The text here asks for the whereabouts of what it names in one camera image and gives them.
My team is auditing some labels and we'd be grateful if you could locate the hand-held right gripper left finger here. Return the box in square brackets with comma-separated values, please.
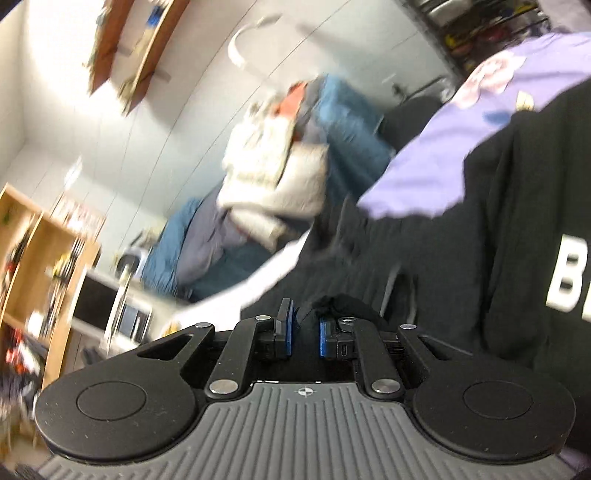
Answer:
[136, 298, 297, 400]

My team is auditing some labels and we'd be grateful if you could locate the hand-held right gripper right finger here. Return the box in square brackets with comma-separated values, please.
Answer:
[318, 315, 474, 400]

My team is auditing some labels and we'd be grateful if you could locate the white bed sheet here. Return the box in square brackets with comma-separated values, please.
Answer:
[161, 231, 314, 334]

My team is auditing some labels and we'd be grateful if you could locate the white round appliance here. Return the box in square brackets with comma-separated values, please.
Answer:
[113, 247, 151, 283]

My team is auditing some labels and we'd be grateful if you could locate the white microwave oven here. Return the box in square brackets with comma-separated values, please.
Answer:
[73, 271, 154, 345]

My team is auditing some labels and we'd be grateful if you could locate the blue hanging cloth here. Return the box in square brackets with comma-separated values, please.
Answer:
[318, 76, 396, 186]

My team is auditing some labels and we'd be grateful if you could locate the wooden bookcase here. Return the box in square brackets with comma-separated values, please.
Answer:
[0, 184, 102, 391]

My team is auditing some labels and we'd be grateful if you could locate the black printed sweatshirt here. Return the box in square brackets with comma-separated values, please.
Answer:
[397, 80, 591, 376]

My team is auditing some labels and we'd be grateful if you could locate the orange red cloth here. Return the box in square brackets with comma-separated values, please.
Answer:
[274, 82, 308, 121]

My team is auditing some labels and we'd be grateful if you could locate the black round stool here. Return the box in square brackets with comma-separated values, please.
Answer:
[379, 95, 445, 154]

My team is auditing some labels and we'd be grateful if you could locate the white curved pipe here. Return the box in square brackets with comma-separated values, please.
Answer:
[228, 15, 283, 71]

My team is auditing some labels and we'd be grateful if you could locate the black metal shelf rack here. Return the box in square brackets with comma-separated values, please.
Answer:
[402, 0, 555, 75]

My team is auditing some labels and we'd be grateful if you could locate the wooden wall shelf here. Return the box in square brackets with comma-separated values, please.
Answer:
[88, 0, 191, 114]

